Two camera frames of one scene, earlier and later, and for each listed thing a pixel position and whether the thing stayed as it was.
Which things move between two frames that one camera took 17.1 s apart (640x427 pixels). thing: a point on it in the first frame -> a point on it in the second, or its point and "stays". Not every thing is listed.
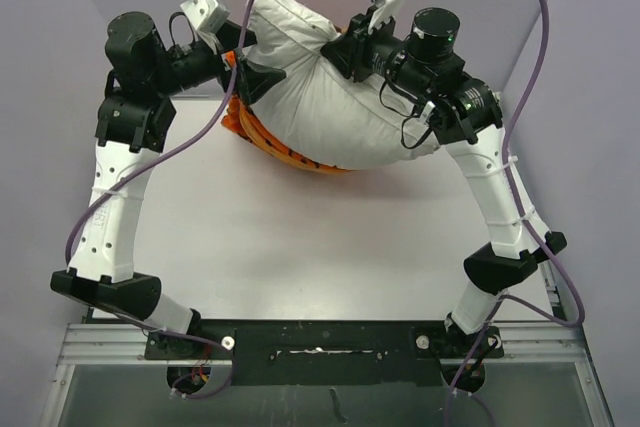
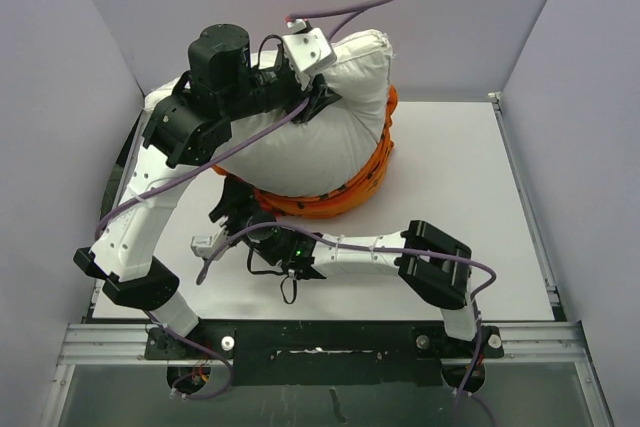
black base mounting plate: x=325 y=352 stays
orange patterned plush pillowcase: x=240 y=119 -> x=356 y=194
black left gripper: x=252 y=81 -> x=319 y=93
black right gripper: x=349 y=50 -> x=238 y=200
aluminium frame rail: x=99 y=344 stays
